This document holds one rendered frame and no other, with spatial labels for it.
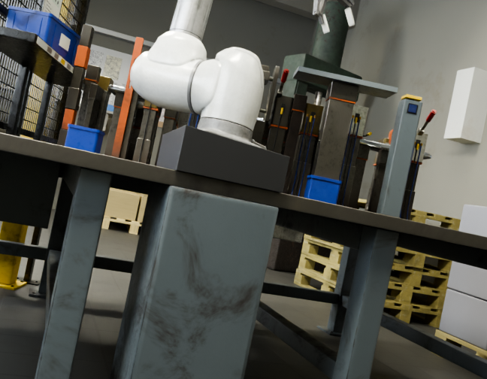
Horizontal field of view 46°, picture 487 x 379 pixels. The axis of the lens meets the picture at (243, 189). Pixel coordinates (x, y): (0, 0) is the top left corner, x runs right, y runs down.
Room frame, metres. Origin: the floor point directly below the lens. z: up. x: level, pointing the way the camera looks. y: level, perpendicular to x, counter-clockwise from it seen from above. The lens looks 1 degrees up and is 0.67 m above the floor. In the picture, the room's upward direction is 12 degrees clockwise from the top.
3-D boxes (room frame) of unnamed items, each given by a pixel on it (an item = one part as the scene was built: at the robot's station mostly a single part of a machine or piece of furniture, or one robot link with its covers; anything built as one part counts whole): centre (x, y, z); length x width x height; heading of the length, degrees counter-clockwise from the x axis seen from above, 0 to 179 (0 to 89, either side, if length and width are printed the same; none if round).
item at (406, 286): (4.77, -1.17, 0.42); 1.21 x 0.81 x 0.83; 19
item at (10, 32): (2.19, 0.85, 1.02); 0.90 x 0.22 x 0.03; 3
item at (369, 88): (2.11, -0.28, 1.16); 0.37 x 0.14 x 0.02; 93
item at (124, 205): (7.07, 1.26, 0.37); 1.19 x 0.85 x 0.73; 19
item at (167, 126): (2.41, 0.36, 0.84); 0.12 x 0.05 x 0.29; 3
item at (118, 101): (2.40, 0.57, 0.84); 0.12 x 0.05 x 0.29; 3
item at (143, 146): (2.23, 0.42, 0.87); 0.10 x 0.07 x 0.35; 3
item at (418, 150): (2.29, -0.64, 0.88); 0.12 x 0.07 x 0.36; 3
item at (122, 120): (2.25, 0.52, 0.95); 0.03 x 0.01 x 0.50; 93
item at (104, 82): (2.53, 0.71, 0.88); 0.08 x 0.08 x 0.36; 3
